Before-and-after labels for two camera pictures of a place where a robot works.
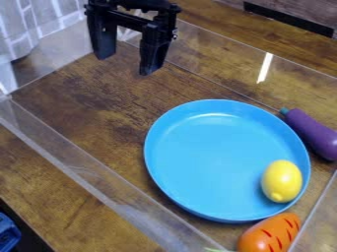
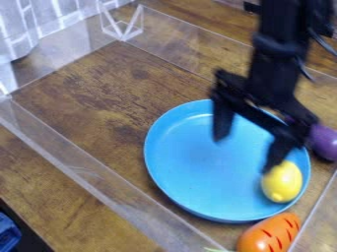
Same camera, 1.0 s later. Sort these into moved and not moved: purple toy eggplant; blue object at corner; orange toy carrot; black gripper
Moved: black gripper
Not moved: orange toy carrot; purple toy eggplant; blue object at corner
